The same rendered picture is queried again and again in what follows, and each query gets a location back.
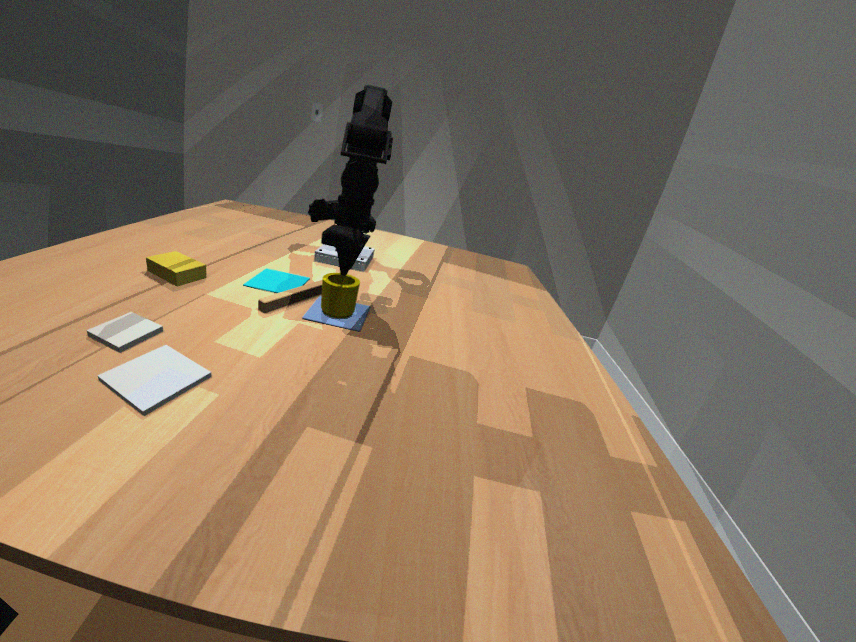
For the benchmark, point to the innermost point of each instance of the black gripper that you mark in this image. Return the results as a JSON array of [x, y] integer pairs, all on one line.
[[348, 239]]

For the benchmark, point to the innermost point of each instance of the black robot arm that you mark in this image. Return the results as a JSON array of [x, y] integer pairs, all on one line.
[[368, 137]]

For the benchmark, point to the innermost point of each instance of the yellow rectangular block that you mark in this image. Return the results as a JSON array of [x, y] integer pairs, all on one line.
[[176, 268]]

